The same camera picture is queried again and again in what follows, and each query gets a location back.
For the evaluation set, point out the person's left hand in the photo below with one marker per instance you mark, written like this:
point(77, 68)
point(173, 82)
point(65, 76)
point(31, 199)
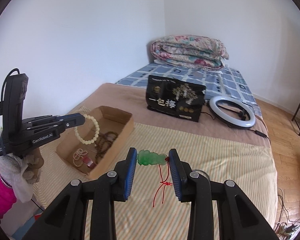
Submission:
point(32, 167)

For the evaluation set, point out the cardboard box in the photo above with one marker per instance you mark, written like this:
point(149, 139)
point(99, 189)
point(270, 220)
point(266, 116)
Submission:
point(115, 142)

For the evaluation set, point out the black printed bag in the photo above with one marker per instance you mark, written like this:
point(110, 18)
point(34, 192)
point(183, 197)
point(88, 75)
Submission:
point(165, 97)

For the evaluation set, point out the white power strip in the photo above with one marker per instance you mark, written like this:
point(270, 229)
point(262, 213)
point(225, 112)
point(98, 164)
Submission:
point(287, 230)

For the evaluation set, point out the brown blanket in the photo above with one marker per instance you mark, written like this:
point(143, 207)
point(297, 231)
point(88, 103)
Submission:
point(122, 95)

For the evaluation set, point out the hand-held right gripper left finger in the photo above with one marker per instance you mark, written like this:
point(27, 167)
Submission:
point(130, 172)

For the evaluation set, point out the yellow striped cloth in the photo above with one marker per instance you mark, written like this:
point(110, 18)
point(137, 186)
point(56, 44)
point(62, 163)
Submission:
point(215, 160)

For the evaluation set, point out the folded floral quilt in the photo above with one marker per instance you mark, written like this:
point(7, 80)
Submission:
point(190, 52)

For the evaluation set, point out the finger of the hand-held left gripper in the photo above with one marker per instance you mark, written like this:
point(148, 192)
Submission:
point(55, 117)
point(65, 124)

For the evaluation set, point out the blue checked bed sheet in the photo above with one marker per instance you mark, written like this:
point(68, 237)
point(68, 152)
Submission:
point(227, 85)

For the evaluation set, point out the person's left forearm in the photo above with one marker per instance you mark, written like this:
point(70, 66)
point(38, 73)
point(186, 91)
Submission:
point(1, 187)

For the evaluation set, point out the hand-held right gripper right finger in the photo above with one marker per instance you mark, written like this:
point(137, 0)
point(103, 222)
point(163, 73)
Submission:
point(175, 175)

